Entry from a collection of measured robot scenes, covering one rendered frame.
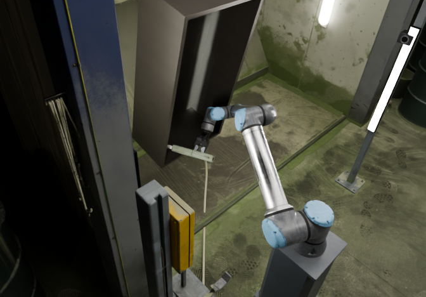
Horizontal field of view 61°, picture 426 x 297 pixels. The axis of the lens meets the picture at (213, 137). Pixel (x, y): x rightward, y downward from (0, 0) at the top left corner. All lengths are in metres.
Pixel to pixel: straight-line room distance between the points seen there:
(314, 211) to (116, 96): 1.09
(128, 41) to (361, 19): 2.13
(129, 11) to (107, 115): 2.29
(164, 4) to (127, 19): 1.66
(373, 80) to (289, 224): 2.32
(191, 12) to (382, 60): 2.32
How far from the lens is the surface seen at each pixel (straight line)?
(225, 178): 3.09
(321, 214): 1.85
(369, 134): 3.05
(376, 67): 3.76
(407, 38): 2.63
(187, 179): 3.06
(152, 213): 0.87
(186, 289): 1.67
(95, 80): 1.22
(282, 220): 1.78
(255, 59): 4.33
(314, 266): 2.00
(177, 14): 1.79
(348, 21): 3.77
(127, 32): 3.46
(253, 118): 1.91
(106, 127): 1.33
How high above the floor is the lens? 2.29
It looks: 40 degrees down
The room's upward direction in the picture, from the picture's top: 4 degrees clockwise
